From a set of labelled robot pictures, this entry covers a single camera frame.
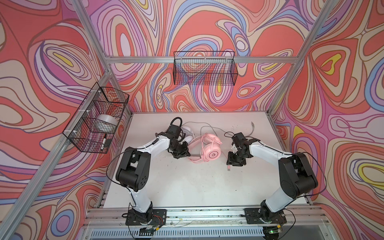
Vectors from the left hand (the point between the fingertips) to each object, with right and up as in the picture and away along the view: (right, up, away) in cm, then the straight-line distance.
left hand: (192, 153), depth 89 cm
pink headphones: (+9, +6, -13) cm, 16 cm away
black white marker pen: (-43, +9, -17) cm, 47 cm away
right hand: (+24, -8, 0) cm, 25 cm away
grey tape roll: (-42, +18, -18) cm, 49 cm away
